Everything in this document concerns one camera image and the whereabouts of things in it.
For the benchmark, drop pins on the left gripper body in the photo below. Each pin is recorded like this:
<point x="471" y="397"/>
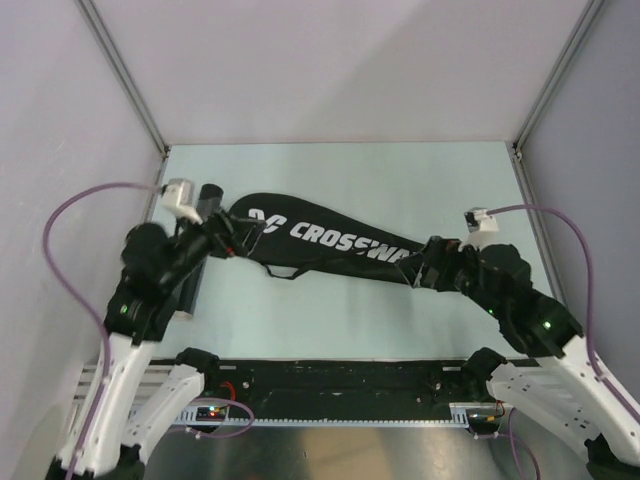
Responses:
<point x="228" y="242"/>

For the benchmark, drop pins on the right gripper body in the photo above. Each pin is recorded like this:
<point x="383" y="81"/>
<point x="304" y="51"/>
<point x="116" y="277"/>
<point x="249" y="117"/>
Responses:
<point x="442" y="251"/>

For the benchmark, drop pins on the black shuttlecock tube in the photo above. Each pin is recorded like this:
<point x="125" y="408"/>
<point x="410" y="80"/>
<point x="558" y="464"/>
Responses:
<point x="209" y="200"/>

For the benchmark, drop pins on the black racket bag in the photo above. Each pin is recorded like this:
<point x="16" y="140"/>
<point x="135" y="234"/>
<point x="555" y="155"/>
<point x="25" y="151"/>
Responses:
<point x="304" y="236"/>

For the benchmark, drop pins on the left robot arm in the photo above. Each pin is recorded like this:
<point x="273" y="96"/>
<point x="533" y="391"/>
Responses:
<point x="107" y="441"/>

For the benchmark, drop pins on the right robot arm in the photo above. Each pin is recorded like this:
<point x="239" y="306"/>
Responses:
<point x="589" y="419"/>

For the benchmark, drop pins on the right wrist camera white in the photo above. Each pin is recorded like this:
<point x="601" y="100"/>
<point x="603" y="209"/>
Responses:
<point x="482" y="228"/>

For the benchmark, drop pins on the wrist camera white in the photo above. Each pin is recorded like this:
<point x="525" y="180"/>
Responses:
<point x="177" y="197"/>
<point x="482" y="228"/>

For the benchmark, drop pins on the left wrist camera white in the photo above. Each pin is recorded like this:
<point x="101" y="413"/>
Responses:
<point x="177" y="197"/>

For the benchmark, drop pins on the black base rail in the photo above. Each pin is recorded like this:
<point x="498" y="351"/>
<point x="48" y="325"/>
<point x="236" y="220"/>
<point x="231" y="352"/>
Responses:
<point x="348" y="390"/>

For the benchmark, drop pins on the grey cable duct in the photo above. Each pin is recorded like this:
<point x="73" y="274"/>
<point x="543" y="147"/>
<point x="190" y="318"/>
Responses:
<point x="201" y="417"/>

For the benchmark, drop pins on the left aluminium frame post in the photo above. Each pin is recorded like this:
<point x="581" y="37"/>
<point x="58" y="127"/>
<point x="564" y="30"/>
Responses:
<point x="116" y="61"/>

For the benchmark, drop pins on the aluminium frame post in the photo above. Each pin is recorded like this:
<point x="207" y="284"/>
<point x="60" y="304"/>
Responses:
<point x="116" y="61"/>
<point x="580" y="32"/>

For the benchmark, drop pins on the right aluminium frame post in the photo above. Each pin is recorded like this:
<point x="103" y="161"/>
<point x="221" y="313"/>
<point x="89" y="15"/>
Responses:
<point x="580" y="32"/>

